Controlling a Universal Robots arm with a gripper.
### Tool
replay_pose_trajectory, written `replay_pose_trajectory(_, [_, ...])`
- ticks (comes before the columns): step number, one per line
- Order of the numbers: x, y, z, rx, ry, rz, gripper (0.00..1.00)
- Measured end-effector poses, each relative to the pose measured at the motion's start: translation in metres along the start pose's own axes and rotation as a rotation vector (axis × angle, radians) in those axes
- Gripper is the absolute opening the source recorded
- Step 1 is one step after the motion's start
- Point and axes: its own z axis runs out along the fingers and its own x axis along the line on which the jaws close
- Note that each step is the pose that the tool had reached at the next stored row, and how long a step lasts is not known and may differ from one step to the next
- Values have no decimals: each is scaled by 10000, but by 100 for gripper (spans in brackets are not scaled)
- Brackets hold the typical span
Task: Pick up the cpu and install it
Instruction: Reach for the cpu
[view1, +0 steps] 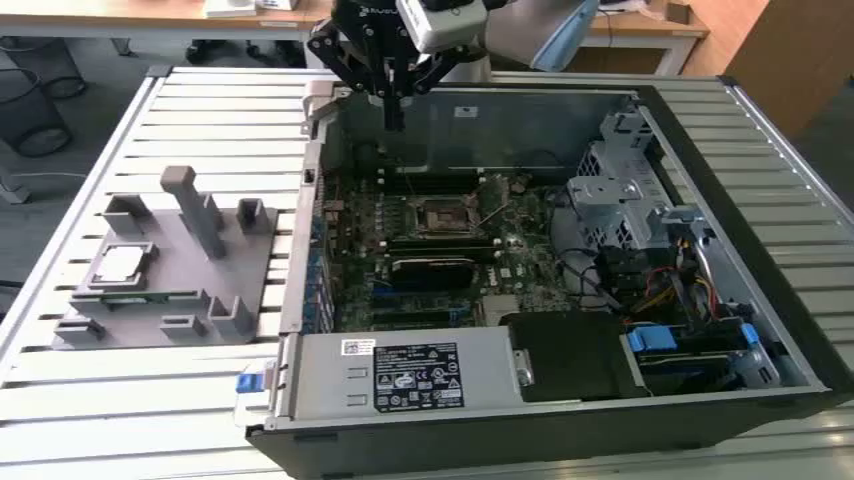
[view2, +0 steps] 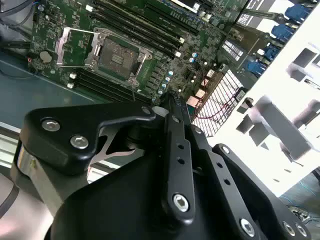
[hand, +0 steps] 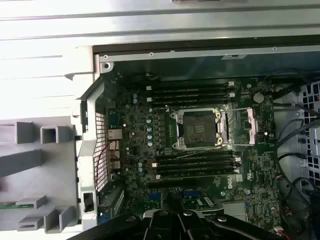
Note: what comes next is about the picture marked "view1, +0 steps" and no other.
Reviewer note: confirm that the white box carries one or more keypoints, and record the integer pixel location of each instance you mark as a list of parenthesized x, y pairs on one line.
[(229, 7)]

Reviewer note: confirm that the black RAM slot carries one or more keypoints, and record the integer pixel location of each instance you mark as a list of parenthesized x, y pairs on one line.
[(427, 181), (427, 176), (440, 240), (441, 251), (427, 187), (441, 256), (427, 170), (440, 246)]

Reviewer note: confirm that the black chair base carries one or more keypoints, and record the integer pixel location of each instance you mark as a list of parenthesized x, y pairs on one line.
[(273, 52), (200, 50)]

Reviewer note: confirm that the green RAM stick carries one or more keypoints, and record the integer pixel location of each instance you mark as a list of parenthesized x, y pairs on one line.
[(156, 298)]

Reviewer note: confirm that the pale blue teach pendant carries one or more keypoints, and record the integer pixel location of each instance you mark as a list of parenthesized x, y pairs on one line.
[(560, 45)]

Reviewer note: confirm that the black open PC case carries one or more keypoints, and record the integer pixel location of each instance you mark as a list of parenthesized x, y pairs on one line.
[(467, 440)]

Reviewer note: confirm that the silver CPU green board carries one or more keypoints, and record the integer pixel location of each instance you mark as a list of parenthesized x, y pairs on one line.
[(122, 264)]

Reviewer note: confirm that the grey parts rack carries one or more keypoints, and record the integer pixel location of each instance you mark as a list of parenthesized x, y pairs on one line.
[(180, 280)]

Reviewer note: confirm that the brown wooden cabinet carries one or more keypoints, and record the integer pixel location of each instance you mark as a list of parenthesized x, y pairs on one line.
[(787, 60)]

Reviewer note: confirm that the green motherboard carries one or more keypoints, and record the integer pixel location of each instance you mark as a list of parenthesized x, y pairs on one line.
[(527, 270)]

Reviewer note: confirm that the black expansion slot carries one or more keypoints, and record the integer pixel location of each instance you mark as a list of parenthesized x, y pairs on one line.
[(413, 318)]

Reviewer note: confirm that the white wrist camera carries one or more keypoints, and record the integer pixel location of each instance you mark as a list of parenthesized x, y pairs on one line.
[(440, 25)]

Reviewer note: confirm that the silver metal drive cage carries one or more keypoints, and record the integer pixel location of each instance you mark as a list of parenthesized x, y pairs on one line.
[(600, 192)]

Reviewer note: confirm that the small brown box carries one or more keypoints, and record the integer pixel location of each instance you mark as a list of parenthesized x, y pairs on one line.
[(676, 12)]

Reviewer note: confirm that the round coin battery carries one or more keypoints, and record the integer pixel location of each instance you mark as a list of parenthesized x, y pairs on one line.
[(519, 185)]

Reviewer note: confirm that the CPU socket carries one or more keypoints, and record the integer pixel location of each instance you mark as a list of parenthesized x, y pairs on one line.
[(440, 215)]

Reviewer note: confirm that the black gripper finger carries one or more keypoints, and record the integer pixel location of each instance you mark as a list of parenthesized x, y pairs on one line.
[(389, 115), (400, 115)]

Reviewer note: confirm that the blue plastic case latch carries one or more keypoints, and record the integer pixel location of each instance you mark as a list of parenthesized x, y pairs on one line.
[(248, 382)]

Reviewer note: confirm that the grey plastic case latch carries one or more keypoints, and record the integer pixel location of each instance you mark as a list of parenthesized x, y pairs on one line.
[(318, 91)]

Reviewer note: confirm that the blue disk carrier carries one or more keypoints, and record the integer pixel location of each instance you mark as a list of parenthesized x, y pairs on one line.
[(649, 341)]

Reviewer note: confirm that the grey power supply unit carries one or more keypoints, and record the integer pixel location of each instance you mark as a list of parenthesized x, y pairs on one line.
[(320, 380)]

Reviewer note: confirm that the black plastic air shroud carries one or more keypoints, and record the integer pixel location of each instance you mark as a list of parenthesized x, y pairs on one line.
[(573, 355)]

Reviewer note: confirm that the wooden desk white frame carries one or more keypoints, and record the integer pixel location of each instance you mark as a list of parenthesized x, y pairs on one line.
[(133, 20), (667, 27)]

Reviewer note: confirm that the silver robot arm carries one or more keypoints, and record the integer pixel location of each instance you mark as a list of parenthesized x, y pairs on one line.
[(516, 30)]

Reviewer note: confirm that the silver chipset heatsink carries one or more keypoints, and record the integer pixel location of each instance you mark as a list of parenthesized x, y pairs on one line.
[(500, 306)]

